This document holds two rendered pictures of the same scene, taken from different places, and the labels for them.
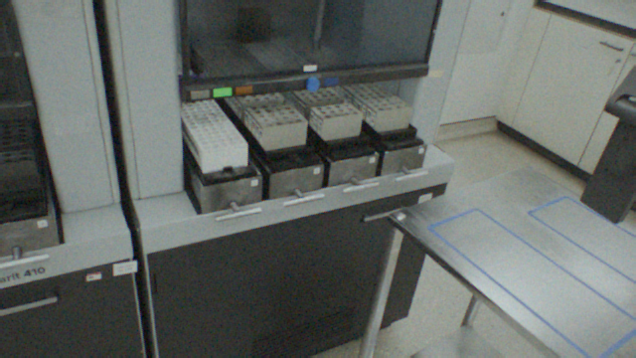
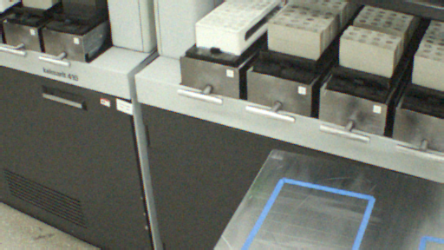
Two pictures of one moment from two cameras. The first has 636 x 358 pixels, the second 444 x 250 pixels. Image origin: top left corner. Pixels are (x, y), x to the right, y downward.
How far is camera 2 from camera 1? 0.87 m
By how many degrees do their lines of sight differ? 51
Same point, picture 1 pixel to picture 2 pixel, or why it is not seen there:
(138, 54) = not seen: outside the picture
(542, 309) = not seen: outside the picture
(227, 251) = (207, 139)
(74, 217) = (115, 50)
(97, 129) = not seen: outside the picture
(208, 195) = (186, 67)
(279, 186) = (258, 89)
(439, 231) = (286, 188)
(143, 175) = (165, 34)
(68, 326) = (91, 136)
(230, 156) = (218, 38)
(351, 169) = (348, 108)
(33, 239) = (72, 50)
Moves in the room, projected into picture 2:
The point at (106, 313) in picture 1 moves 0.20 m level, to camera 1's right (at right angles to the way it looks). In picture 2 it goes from (114, 141) to (147, 187)
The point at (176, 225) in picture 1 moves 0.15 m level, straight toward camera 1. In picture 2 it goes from (160, 85) to (108, 116)
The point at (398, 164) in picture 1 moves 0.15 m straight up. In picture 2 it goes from (419, 134) to (428, 62)
